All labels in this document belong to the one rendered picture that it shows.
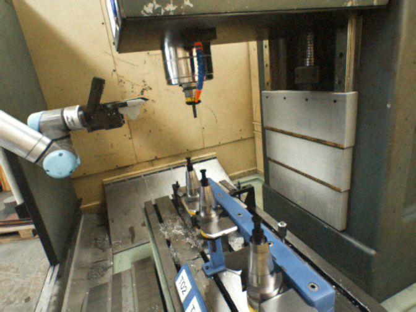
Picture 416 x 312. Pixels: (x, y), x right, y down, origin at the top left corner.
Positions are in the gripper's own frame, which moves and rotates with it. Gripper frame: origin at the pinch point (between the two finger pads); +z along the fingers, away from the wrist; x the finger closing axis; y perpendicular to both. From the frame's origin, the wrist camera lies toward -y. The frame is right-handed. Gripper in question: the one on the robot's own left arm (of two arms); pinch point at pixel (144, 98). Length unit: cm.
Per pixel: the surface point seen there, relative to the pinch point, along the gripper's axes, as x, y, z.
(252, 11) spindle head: 30.5, -14.7, 27.8
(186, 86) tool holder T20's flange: 2.7, -1.5, 14.1
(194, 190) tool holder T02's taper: 25.4, 23.8, 9.1
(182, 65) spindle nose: 7.7, -7.7, 13.5
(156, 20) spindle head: 34.2, -14.8, 8.4
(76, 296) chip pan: -10, 79, -50
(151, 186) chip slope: -84, 66, -18
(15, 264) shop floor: -143, 141, -172
